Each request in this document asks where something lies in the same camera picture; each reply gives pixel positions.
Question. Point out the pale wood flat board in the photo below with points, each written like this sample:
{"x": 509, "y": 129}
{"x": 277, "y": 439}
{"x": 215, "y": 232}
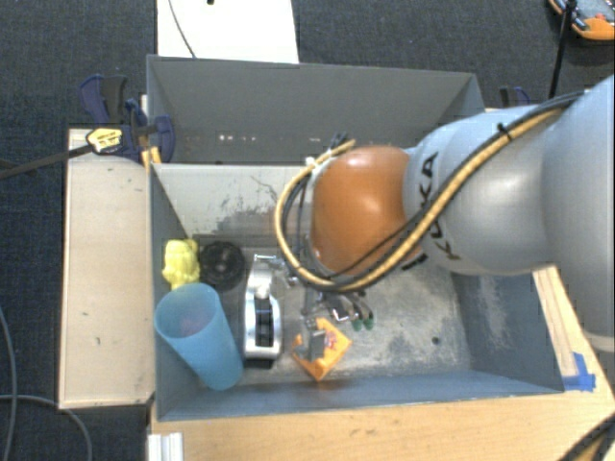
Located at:
{"x": 108, "y": 281}

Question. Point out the black round lid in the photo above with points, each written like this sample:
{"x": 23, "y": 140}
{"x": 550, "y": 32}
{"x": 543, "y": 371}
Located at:
{"x": 221, "y": 263}

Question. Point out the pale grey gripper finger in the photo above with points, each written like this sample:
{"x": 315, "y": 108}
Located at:
{"x": 308, "y": 325}
{"x": 319, "y": 345}

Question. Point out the blue plastic cup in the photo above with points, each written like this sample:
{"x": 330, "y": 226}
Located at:
{"x": 198, "y": 339}

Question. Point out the grey metal bin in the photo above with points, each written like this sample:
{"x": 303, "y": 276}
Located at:
{"x": 413, "y": 324}

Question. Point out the orange small box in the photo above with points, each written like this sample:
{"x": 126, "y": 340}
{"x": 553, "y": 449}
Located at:
{"x": 331, "y": 353}

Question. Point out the yellow soft toy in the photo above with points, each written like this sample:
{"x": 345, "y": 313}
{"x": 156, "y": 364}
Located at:
{"x": 179, "y": 263}

